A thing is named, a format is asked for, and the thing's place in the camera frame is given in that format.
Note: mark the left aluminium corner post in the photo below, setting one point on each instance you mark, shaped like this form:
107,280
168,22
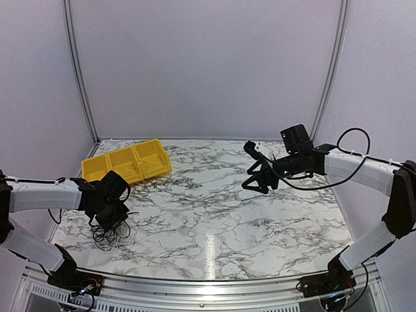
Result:
77,70

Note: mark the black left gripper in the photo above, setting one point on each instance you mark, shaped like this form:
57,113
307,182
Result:
123,210

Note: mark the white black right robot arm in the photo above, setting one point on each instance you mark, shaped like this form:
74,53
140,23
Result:
377,197

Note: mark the aluminium corner post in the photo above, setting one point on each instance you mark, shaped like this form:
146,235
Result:
335,57
77,70

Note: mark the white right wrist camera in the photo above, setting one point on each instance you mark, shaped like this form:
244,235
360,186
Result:
258,151

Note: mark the yellow three-compartment plastic bin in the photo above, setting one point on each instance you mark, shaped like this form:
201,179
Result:
134,164

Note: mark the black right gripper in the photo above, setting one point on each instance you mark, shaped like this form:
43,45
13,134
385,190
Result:
264,187

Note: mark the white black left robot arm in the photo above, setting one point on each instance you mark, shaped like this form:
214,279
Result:
68,194

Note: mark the right aluminium corner post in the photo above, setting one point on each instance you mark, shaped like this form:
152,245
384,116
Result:
335,57

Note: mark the aluminium front frame rail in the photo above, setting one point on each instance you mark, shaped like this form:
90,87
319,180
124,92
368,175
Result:
129,293

